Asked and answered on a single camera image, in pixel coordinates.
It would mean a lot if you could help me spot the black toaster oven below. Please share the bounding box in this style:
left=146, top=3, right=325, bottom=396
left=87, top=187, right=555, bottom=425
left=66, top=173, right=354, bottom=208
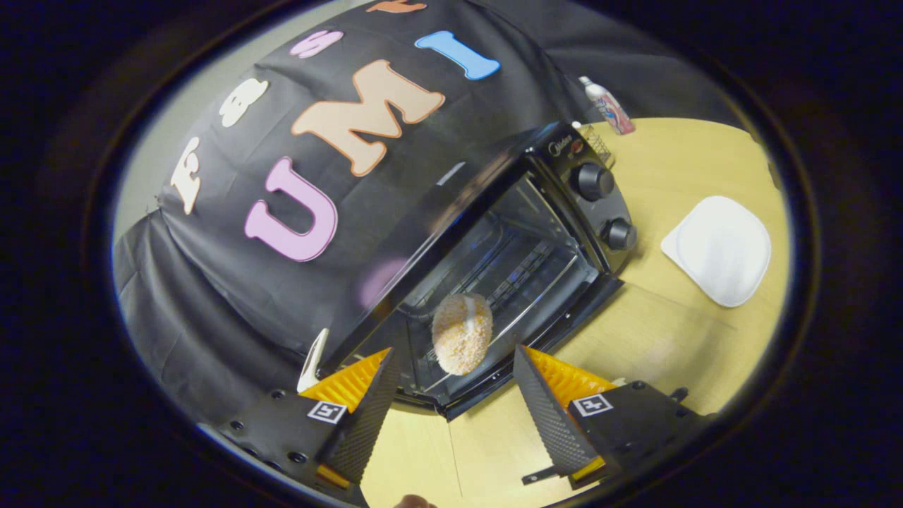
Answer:
left=317, top=121, right=639, bottom=422

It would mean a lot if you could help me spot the black backdrop cloth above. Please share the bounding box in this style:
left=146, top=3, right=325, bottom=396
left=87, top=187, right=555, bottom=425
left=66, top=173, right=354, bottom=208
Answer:
left=113, top=0, right=741, bottom=424

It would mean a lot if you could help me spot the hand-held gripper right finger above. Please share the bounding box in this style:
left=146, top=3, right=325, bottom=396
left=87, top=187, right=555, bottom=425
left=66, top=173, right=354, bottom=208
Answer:
left=513, top=344, right=713, bottom=488

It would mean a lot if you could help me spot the white foam plate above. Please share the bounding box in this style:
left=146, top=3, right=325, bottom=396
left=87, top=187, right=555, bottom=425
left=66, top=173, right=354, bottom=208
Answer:
left=661, top=195, right=772, bottom=308

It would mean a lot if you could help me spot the orange breaded croquette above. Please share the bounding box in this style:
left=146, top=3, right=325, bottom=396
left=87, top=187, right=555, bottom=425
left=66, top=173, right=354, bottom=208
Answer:
left=431, top=294, right=494, bottom=376

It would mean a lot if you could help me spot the metal wire basket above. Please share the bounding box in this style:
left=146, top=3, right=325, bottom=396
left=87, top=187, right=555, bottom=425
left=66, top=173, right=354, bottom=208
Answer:
left=571, top=121, right=614, bottom=169

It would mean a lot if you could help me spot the pink label drink bottle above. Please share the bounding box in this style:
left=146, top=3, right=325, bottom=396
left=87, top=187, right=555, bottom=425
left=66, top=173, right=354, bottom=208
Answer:
left=578, top=75, right=636, bottom=135

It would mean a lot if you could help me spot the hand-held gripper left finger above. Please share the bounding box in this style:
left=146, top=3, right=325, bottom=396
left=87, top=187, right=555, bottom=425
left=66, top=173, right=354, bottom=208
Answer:
left=201, top=347, right=401, bottom=505

